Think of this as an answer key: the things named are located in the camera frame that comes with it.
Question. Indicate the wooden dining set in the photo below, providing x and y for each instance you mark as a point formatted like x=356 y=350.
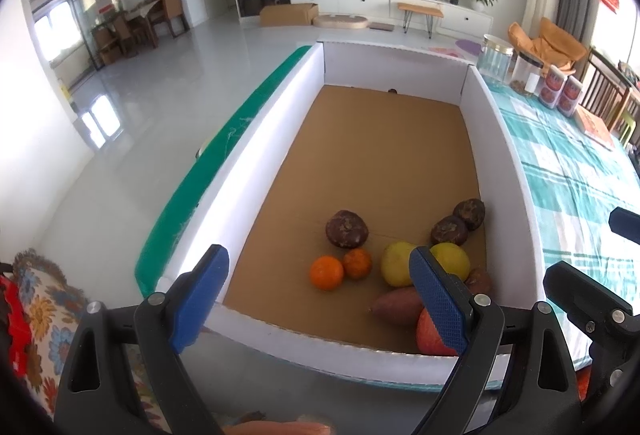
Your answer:
x=145 y=22

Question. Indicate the dark orange tangerine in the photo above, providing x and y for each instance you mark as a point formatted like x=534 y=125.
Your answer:
x=358 y=263

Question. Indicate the oval beige mat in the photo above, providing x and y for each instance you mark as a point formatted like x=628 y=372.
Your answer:
x=341 y=21

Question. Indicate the red apple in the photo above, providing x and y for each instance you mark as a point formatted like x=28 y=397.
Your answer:
x=429 y=337

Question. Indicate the yellow-green orange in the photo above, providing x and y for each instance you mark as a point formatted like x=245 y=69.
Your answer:
x=452 y=260

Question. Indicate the clear glass jar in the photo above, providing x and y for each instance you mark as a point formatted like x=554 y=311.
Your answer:
x=494 y=60

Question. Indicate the person's left hand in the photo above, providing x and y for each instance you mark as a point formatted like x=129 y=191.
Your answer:
x=285 y=429

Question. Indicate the small sweet potato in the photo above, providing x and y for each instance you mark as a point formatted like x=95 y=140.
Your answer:
x=480 y=281

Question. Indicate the white television cabinet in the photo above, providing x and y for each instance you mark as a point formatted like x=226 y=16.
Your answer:
x=450 y=15

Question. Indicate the large sweet potato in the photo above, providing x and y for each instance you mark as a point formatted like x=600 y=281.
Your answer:
x=397 y=306

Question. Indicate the glass jar with label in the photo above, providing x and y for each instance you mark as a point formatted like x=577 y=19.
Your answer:
x=525 y=74

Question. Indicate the wooden chair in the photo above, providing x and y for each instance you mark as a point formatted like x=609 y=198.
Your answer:
x=607 y=85

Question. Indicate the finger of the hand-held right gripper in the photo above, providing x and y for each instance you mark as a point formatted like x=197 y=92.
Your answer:
x=595 y=300
x=626 y=225

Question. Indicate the white cardboard box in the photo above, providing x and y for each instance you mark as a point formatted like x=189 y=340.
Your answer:
x=375 y=140

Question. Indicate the bright orange tangerine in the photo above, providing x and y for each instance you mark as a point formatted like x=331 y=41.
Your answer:
x=326 y=273

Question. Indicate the purple heart mat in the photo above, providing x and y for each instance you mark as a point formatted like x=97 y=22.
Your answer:
x=467 y=48

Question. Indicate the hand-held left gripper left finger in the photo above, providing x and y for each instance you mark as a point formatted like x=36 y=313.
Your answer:
x=200 y=300

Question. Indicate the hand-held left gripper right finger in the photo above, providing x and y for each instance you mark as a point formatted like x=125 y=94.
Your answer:
x=442 y=300

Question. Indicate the wooden bench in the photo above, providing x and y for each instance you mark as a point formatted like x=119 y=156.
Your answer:
x=420 y=10

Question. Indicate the orange book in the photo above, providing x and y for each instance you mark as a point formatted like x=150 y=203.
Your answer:
x=595 y=127

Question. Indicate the green stool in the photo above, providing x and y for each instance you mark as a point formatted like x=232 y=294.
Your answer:
x=629 y=127

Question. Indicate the brown cardboard box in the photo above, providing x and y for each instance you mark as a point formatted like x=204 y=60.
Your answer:
x=289 y=15

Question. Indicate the dark brown water chestnut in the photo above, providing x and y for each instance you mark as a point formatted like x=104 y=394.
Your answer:
x=471 y=212
x=347 y=228
x=449 y=231

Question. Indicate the flower print cushion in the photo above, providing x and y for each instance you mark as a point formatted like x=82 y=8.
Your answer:
x=45 y=315

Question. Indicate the orange cushion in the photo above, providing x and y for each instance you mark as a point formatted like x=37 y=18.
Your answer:
x=547 y=42

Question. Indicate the yellow-green orange fruit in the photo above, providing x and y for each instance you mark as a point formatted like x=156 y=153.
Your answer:
x=397 y=263

